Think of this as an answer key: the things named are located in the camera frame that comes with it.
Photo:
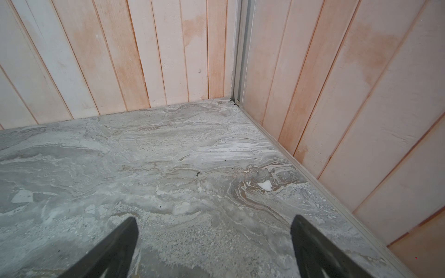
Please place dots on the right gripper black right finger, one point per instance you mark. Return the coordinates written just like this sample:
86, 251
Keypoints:
317, 256

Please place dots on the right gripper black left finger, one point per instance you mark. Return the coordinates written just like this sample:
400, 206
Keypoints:
112, 257

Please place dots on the right aluminium frame post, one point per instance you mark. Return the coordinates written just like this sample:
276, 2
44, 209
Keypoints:
245, 14

